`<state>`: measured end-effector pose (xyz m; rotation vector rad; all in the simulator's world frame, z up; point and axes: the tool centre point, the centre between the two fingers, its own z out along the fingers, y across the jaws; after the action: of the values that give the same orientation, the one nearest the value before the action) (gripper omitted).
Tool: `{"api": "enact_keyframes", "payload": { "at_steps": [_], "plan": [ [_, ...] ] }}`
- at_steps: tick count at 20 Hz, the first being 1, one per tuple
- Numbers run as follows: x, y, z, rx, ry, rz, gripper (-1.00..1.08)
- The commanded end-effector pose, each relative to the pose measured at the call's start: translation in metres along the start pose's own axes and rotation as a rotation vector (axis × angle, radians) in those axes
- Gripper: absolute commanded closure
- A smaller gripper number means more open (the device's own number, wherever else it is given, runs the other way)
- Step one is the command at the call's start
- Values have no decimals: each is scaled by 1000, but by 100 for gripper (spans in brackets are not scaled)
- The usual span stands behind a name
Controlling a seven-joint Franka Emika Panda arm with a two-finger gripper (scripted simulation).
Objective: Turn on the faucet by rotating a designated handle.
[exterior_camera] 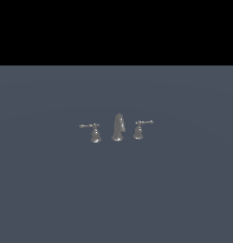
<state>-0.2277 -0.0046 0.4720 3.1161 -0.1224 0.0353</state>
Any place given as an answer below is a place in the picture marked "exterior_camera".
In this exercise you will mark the grey metal faucet spout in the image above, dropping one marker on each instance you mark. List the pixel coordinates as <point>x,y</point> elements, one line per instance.
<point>118,128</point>

